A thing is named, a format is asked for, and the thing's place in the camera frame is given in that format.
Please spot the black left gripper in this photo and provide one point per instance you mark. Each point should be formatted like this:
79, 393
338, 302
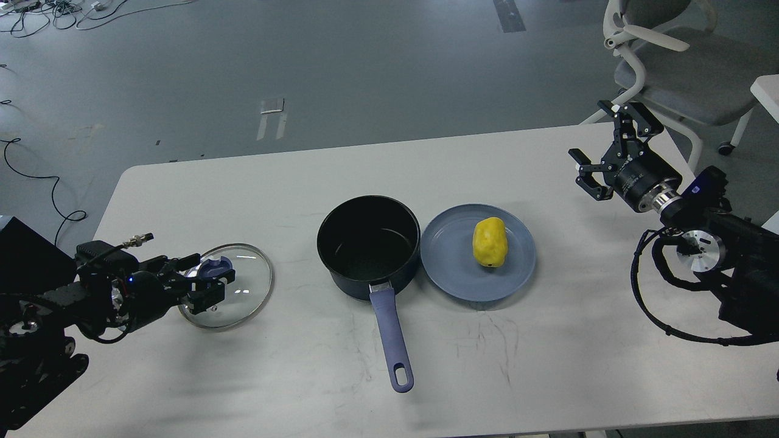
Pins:
146, 295

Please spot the white floor tape marks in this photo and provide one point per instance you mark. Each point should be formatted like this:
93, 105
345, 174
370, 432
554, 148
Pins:
273, 117

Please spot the grey floor tape strip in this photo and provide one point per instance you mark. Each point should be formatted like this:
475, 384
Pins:
509, 17

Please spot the blue plate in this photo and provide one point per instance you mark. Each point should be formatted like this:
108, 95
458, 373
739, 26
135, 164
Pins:
446, 254

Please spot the dark blue saucepan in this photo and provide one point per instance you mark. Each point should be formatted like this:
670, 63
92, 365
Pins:
371, 246

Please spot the glass pot lid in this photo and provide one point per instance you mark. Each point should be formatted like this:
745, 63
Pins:
244, 297

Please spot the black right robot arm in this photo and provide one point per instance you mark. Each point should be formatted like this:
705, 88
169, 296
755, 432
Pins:
702, 245

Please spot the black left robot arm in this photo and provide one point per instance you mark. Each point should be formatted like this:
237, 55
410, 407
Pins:
112, 294

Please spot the white grey office chair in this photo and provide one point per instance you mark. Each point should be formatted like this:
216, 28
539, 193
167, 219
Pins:
682, 73

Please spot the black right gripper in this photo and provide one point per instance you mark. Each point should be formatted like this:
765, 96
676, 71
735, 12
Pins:
640, 173

